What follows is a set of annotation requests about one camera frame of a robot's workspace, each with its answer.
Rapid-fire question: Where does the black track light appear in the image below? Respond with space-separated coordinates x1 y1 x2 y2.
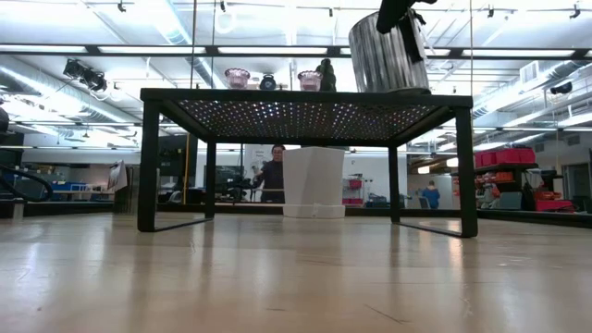
63 58 108 93

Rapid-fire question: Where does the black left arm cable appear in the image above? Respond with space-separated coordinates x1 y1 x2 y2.
0 163 55 204

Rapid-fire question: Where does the black perforated metal shelf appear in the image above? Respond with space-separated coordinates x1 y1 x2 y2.
137 87 479 240

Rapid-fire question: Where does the green cactus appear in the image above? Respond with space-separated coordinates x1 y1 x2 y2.
316 58 338 93

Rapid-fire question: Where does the white paper sheet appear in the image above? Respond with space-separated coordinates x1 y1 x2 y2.
107 159 129 192

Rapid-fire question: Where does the person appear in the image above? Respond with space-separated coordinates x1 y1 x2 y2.
253 143 286 204
421 179 441 210

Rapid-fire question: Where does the white hexagonal planter pot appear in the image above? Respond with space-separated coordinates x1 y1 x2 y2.
281 146 347 220

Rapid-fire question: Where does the silver metal candle holder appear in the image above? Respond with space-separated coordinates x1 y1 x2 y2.
348 9 432 96

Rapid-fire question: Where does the blue storage bin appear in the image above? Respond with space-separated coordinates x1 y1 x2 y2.
48 180 89 194

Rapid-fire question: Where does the red plastic storage bin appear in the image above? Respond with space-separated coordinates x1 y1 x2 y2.
475 151 499 168
495 147 537 166
535 198 575 213

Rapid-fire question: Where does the pink glass candle holder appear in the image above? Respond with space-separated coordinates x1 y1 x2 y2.
224 68 252 90
297 69 324 93

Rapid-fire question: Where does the black storage rack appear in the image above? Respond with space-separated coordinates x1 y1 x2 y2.
475 161 541 212

